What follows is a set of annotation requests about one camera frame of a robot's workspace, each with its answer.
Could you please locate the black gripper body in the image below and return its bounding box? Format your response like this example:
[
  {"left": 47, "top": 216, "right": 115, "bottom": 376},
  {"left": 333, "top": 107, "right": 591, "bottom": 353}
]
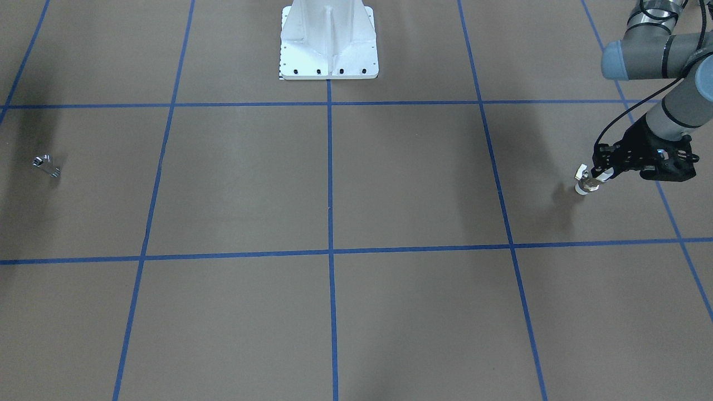
[{"left": 611, "top": 117, "right": 700, "bottom": 182}]

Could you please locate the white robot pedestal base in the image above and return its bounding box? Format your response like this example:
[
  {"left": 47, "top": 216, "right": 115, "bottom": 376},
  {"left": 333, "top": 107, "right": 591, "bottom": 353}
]
[{"left": 279, "top": 1, "right": 379, "bottom": 80}]

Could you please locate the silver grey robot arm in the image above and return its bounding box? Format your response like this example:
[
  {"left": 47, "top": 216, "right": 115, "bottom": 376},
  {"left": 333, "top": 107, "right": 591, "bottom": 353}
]
[{"left": 577, "top": 1, "right": 711, "bottom": 184}]

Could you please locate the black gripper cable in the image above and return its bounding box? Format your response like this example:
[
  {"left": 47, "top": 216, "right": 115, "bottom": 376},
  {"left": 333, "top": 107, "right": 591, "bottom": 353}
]
[{"left": 594, "top": 0, "right": 713, "bottom": 148}]

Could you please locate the white PPR valve with handle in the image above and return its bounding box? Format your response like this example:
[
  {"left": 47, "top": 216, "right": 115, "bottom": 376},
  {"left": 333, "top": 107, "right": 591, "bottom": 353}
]
[{"left": 574, "top": 163, "right": 614, "bottom": 195}]

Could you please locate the chrome metal pipe fitting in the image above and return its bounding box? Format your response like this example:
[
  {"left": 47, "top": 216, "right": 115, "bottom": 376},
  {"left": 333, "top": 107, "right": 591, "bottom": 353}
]
[{"left": 32, "top": 154, "right": 61, "bottom": 178}]

